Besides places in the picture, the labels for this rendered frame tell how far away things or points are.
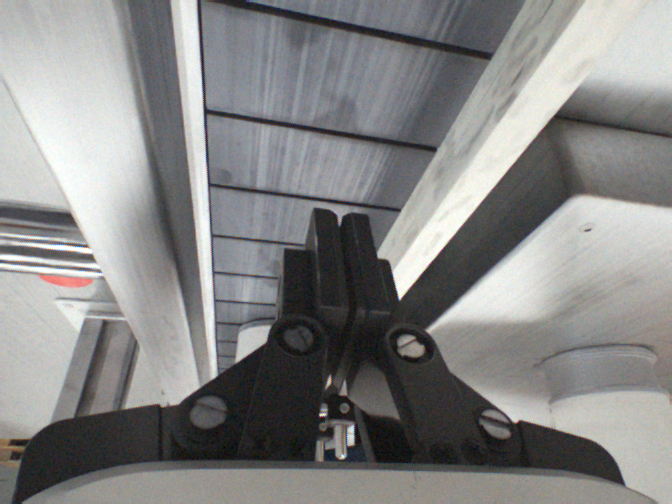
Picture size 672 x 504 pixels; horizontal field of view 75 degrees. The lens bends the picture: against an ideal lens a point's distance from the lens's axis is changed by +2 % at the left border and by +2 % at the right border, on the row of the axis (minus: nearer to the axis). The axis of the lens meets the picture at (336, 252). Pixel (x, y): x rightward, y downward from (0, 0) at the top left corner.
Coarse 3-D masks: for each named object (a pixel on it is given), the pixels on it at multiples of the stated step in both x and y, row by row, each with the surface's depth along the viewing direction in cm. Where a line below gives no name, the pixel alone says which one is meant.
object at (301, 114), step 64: (256, 0) 11; (320, 0) 11; (384, 0) 11; (448, 0) 11; (512, 0) 11; (256, 64) 13; (320, 64) 13; (384, 64) 13; (448, 64) 13; (256, 128) 15; (320, 128) 15; (384, 128) 15; (448, 128) 15; (256, 192) 18; (320, 192) 18; (384, 192) 18; (256, 256) 22
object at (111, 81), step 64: (0, 0) 3; (64, 0) 3; (128, 0) 3; (0, 64) 4; (64, 64) 4; (128, 64) 4; (64, 128) 4; (128, 128) 4; (64, 192) 5; (128, 192) 5; (128, 256) 6; (192, 256) 8; (128, 320) 8; (192, 320) 9; (192, 384) 13
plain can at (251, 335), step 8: (256, 320) 30; (264, 320) 30; (272, 320) 30; (240, 328) 31; (248, 328) 30; (256, 328) 29; (264, 328) 29; (240, 336) 30; (248, 336) 29; (256, 336) 29; (264, 336) 29; (240, 344) 30; (248, 344) 29; (256, 344) 29; (240, 352) 29; (248, 352) 29
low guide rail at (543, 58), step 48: (528, 0) 10; (576, 0) 8; (624, 0) 8; (528, 48) 9; (576, 48) 9; (480, 96) 11; (528, 96) 10; (480, 144) 11; (528, 144) 11; (432, 192) 14; (480, 192) 12; (384, 240) 18; (432, 240) 15
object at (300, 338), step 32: (288, 320) 9; (288, 352) 8; (320, 352) 8; (256, 384) 8; (288, 384) 8; (320, 384) 8; (256, 416) 7; (288, 416) 7; (256, 448) 7; (288, 448) 7
